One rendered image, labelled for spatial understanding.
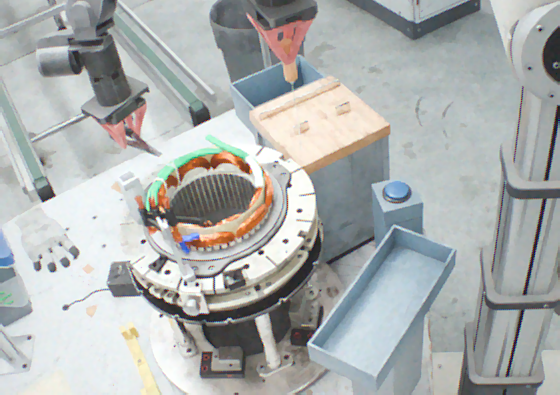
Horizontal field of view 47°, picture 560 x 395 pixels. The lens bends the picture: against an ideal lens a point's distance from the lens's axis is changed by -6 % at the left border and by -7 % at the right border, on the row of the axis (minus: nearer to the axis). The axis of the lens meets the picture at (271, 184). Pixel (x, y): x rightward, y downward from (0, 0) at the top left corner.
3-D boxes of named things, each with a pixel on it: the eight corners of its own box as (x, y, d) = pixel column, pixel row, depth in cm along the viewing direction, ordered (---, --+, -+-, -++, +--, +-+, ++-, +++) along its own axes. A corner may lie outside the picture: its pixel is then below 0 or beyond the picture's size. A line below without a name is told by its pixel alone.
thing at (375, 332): (379, 461, 104) (375, 376, 84) (324, 431, 109) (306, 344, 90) (446, 349, 117) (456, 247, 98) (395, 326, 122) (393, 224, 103)
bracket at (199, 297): (189, 302, 100) (180, 281, 97) (212, 303, 99) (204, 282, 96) (186, 312, 99) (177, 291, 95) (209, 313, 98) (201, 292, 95)
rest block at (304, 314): (292, 329, 121) (288, 313, 117) (297, 304, 125) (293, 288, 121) (315, 330, 120) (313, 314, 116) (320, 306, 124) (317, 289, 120)
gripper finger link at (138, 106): (103, 147, 113) (87, 104, 107) (134, 124, 116) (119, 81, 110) (127, 161, 109) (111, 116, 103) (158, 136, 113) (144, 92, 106)
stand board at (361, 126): (250, 121, 131) (248, 111, 129) (332, 84, 136) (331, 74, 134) (302, 178, 117) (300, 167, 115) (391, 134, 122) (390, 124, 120)
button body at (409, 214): (386, 302, 127) (383, 212, 109) (376, 275, 132) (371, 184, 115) (420, 293, 127) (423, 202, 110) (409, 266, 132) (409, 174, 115)
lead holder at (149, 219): (143, 224, 93) (136, 207, 91) (168, 210, 94) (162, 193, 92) (154, 239, 91) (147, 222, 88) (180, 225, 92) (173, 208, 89)
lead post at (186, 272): (185, 284, 97) (164, 230, 89) (179, 272, 98) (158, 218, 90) (196, 279, 97) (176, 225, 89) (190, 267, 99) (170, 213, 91)
